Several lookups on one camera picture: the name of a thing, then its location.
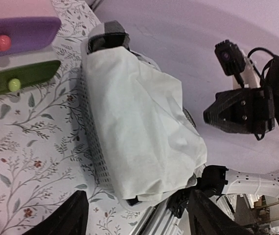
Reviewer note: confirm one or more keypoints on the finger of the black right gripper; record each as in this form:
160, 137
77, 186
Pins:
235, 112

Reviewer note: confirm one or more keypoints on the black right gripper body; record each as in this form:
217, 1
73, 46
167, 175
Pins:
258, 69

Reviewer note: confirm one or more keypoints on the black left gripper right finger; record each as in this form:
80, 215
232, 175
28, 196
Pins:
205, 218

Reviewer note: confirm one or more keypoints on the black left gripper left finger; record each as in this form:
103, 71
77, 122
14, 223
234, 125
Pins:
71, 218

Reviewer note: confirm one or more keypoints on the white garment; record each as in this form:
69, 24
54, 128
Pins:
139, 127

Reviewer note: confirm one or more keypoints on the white plastic basket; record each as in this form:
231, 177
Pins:
98, 147

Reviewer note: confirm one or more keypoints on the black white plaid cloth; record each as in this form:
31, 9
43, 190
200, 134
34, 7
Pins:
107, 35

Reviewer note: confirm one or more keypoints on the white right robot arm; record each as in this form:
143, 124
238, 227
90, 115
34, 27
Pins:
220, 180

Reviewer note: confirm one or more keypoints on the floral table mat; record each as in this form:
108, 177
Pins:
44, 154

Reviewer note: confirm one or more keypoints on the green drawer box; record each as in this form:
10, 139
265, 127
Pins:
28, 75

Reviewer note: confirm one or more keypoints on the pink purple drawer box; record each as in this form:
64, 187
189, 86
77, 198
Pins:
27, 25

